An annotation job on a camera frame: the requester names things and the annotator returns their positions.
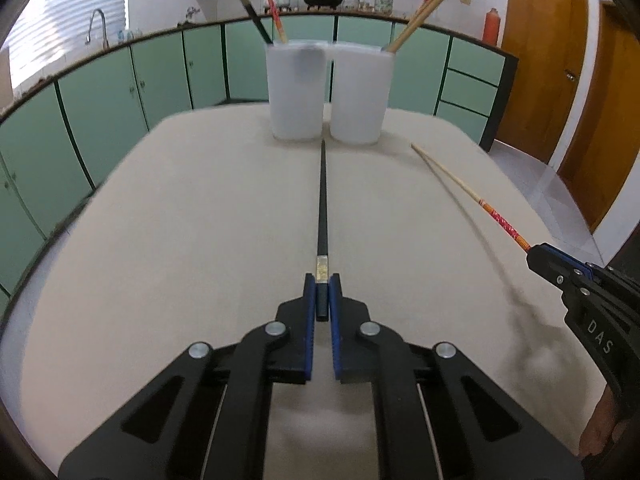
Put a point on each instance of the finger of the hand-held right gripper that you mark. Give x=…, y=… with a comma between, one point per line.
x=565, y=262

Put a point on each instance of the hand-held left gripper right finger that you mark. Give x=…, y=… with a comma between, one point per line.
x=335, y=320

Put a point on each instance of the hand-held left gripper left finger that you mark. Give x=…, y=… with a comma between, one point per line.
x=310, y=320

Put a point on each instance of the black chopstick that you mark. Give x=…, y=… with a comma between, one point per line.
x=250, y=10
x=322, y=210

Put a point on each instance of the red patterned wooden chopstick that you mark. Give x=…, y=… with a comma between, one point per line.
x=470, y=195
x=274, y=10

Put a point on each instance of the white two-compartment utensil holder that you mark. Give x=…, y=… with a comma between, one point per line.
x=300, y=100

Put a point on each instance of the plain wooden chopstick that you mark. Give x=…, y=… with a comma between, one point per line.
x=417, y=15
x=425, y=18

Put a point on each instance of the person's right hand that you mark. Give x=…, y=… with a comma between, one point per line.
x=600, y=425

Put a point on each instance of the wooden door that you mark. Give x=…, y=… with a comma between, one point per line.
x=610, y=135
x=540, y=60

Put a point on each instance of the green drawer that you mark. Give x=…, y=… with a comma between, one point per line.
x=462, y=117
x=469, y=92
x=475, y=62

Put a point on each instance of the orange thermos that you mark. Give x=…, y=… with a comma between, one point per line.
x=491, y=27

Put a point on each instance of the green base cabinet run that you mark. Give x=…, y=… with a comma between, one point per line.
x=100, y=100

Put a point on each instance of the patterned bowl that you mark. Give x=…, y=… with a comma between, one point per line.
x=384, y=6

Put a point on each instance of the metal kitchen faucet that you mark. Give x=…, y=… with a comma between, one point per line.
x=104, y=30

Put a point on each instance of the white window blinds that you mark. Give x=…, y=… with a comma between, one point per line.
x=60, y=20

